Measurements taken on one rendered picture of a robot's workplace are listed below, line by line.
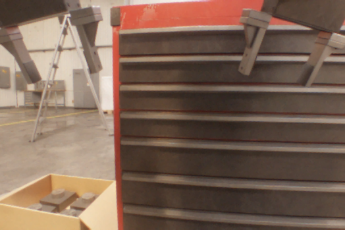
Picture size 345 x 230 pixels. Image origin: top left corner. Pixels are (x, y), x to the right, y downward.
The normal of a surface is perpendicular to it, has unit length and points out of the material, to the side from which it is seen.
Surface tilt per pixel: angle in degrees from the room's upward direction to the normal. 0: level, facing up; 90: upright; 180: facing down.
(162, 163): 90
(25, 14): 113
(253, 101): 90
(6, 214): 90
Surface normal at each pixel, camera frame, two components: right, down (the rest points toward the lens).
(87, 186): -0.15, 0.11
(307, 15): 0.08, 0.49
